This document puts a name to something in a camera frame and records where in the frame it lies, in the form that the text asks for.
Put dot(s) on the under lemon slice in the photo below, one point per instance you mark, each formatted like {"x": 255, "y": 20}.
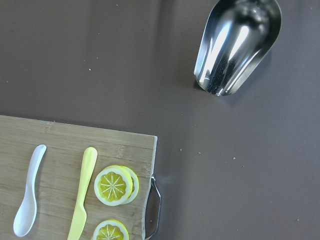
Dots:
{"x": 135, "y": 184}

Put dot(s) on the top lemon slice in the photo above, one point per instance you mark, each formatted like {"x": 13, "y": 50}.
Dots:
{"x": 113, "y": 185}

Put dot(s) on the stainless steel scoop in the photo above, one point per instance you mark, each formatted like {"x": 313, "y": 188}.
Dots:
{"x": 237, "y": 36}

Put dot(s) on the lower lemon slice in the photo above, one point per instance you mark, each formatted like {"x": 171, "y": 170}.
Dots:
{"x": 110, "y": 229}

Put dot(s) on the bamboo cutting board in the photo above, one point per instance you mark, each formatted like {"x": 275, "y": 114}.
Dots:
{"x": 58, "y": 176}

